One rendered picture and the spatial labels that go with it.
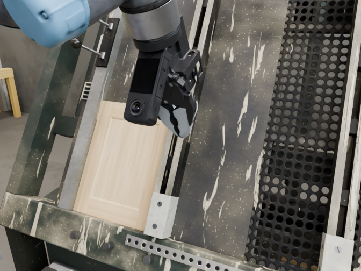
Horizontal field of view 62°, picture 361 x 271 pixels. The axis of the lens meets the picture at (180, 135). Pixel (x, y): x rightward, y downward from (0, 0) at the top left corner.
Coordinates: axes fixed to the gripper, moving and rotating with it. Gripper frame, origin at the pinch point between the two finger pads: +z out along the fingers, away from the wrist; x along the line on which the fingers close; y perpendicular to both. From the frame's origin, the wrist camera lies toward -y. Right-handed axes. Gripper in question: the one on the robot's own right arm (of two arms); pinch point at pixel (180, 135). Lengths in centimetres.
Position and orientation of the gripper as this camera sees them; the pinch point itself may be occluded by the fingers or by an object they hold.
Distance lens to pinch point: 55.5
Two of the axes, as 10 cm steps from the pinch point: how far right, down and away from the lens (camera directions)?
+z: 2.2, 6.8, 7.0
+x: -8.8, -1.8, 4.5
